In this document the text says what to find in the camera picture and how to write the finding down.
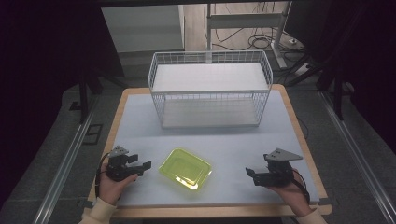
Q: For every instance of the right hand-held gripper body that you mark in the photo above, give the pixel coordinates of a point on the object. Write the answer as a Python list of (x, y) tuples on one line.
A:
[(277, 172)]

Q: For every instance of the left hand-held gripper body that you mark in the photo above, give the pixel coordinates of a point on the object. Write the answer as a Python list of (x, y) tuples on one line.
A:
[(117, 166)]

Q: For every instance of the person's left hand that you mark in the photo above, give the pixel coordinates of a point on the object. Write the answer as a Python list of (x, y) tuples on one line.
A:
[(112, 186)]

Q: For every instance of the person's right hand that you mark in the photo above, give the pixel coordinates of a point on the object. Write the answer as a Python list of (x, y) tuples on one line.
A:
[(292, 194)]

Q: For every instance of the white table mat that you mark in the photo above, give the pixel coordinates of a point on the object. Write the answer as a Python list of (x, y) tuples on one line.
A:
[(224, 143)]

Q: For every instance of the yellow-green plastic tray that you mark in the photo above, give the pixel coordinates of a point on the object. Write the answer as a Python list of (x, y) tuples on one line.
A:
[(186, 169)]

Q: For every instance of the black stand leg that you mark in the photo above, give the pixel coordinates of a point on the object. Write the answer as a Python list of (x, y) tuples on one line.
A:
[(337, 96), (83, 99)]

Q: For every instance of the white power strip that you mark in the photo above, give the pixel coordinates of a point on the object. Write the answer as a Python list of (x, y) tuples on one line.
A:
[(302, 69)]

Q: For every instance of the white cabinet panel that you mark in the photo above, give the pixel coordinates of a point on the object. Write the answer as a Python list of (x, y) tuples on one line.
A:
[(141, 28)]

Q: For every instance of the aluminium floor rail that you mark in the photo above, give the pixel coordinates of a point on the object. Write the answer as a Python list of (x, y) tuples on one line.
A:
[(63, 168), (358, 155)]

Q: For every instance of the white metal desk frame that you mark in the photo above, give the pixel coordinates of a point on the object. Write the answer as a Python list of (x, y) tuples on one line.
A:
[(243, 20)]

